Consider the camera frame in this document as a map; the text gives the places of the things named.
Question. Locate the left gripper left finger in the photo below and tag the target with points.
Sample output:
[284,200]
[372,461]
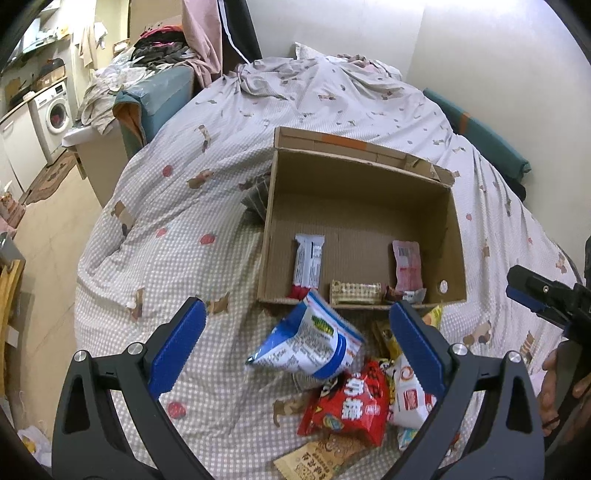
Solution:
[88,439]

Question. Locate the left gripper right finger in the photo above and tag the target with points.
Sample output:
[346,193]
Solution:
[506,441]

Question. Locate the white red pompom bag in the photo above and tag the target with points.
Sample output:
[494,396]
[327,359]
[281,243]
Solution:
[412,404]

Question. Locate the red snack bag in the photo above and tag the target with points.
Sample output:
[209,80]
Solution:
[354,404]

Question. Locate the blue white snack bag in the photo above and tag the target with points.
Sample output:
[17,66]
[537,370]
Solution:
[312,339]

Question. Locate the beige wafer bar packet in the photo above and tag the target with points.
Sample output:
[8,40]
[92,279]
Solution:
[351,293]

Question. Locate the right hand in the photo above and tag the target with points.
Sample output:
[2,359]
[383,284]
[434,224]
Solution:
[547,399]

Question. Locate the pink snack packet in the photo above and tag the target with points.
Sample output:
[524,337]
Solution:
[407,260]

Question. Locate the tan cookie packet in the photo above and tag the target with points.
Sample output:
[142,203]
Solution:
[321,459]

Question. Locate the patterned bed duvet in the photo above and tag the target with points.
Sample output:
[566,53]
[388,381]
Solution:
[176,227]

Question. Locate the brown cardboard box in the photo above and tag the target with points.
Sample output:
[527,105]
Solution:
[368,202]

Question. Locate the brown floor mat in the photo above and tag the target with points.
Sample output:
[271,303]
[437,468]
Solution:
[50,178]

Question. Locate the white red snack bar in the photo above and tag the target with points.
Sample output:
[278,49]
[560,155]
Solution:
[307,265]

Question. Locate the teal mattress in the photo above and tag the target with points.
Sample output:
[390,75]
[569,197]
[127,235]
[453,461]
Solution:
[142,109]

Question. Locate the white washing machine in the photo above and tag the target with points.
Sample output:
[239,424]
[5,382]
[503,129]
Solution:
[51,117]

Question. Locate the pile of clothes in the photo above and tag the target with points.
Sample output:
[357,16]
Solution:
[161,45]

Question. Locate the pink hanging cloth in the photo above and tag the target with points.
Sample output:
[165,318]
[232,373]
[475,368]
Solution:
[202,31]

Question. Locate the teal pillow by wall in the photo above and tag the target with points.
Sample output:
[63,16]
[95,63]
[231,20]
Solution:
[507,160]

